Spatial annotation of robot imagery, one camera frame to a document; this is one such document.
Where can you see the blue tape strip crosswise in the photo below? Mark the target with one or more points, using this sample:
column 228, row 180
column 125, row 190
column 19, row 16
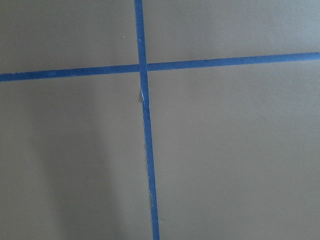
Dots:
column 158, row 66

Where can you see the blue tape strip lengthwise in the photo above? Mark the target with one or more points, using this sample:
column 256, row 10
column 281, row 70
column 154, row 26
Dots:
column 144, row 86

